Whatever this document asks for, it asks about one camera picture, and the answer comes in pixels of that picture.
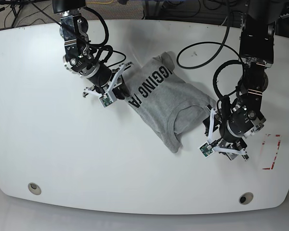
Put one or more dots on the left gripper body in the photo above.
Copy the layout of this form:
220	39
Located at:
222	141

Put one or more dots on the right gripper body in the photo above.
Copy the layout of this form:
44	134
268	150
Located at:
105	79

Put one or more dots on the grey t-shirt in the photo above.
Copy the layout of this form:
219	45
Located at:
165	102

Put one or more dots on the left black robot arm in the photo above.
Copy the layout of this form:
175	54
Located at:
230	122

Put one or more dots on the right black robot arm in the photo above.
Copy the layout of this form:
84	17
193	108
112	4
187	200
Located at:
84	58

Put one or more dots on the red tape rectangle marking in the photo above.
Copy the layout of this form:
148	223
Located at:
269	150

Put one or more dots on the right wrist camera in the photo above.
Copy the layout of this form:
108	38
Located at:
107	99

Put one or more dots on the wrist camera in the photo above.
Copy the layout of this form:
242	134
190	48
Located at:
107	99
206	149

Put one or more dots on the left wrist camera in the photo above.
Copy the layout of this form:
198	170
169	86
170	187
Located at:
206	149

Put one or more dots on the right table cable grommet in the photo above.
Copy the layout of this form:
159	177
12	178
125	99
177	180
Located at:
246	198

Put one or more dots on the table cable grommet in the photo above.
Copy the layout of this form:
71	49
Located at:
34	188
246	198

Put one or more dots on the left table cable grommet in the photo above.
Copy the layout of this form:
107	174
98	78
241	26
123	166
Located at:
34	188

